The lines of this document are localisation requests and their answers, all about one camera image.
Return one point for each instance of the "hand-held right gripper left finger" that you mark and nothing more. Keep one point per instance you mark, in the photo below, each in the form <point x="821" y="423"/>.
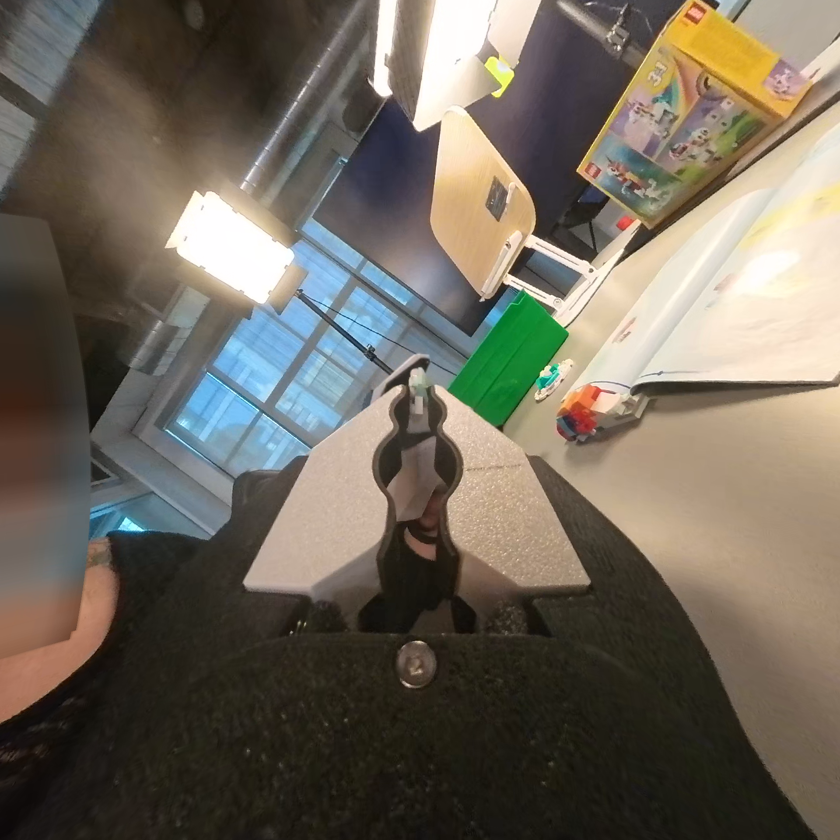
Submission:
<point x="315" y="525"/>

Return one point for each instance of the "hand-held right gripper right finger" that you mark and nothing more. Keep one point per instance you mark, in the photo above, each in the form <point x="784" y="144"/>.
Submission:
<point x="518" y="525"/>

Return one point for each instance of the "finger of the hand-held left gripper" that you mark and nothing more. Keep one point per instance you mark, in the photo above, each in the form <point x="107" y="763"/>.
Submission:
<point x="394" y="371"/>
<point x="417" y="479"/>

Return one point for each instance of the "pale green lego piece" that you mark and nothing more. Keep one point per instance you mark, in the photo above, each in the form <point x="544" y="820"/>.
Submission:
<point x="418" y="380"/>

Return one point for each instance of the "orange red lego model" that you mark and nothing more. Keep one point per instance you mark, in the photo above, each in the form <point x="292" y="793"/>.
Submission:
<point x="590" y="407"/>

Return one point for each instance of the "white teal round lego model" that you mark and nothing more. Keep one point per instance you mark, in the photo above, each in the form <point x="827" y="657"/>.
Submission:
<point x="551" y="380"/>

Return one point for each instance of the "open lego instruction booklet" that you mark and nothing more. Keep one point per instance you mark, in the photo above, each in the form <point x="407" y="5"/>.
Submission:
<point x="722" y="295"/>

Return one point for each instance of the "colourful lego set box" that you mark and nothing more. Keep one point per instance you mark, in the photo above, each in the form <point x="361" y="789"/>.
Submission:
<point x="689" y="118"/>

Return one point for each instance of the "person's left hand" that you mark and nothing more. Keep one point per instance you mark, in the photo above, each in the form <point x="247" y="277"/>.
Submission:
<point x="432" y="508"/>

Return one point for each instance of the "large grid window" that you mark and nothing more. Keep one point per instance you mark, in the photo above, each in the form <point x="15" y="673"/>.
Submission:
<point x="295" y="380"/>

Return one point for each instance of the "green plastic bin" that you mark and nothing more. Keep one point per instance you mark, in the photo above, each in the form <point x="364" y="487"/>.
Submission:
<point x="512" y="361"/>

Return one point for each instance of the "light wooden table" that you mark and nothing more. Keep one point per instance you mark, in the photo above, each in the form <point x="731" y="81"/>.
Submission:
<point x="479" y="197"/>

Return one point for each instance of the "studio light on black stand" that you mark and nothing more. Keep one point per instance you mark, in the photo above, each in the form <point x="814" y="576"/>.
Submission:
<point x="229" y="243"/>

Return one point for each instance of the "small red object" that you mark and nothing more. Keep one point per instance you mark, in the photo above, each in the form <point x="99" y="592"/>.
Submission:
<point x="627" y="224"/>

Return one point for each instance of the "bright white panel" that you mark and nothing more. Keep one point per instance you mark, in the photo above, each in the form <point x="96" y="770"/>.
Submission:
<point x="453" y="52"/>

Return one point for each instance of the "wide silver ceiling duct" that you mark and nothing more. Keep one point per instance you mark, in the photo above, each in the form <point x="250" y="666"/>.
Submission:
<point x="295" y="118"/>

